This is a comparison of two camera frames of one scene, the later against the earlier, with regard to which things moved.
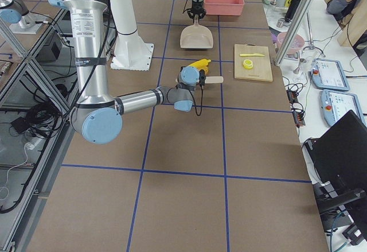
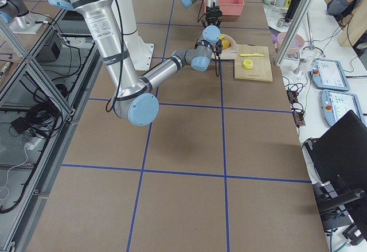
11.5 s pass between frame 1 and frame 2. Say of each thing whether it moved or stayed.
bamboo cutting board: stayed
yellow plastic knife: stayed
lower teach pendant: stayed
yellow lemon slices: stayed
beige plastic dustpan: moved
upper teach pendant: stayed
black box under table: stayed
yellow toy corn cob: moved
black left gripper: moved
